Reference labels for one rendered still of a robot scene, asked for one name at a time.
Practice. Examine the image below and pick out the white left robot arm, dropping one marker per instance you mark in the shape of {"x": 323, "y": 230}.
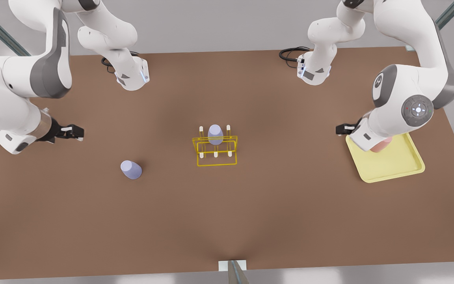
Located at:
{"x": 412, "y": 79}

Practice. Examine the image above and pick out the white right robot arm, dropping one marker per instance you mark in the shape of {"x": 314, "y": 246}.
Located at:
{"x": 49, "y": 59}

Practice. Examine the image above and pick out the pink cup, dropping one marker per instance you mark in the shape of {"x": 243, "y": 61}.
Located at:
{"x": 380, "y": 146}

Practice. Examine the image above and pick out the pale yellow tray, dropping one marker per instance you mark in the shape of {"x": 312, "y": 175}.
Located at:
{"x": 392, "y": 163}

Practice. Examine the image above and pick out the lavender cup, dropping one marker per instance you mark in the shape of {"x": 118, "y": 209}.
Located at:
{"x": 215, "y": 135}
{"x": 131, "y": 169}

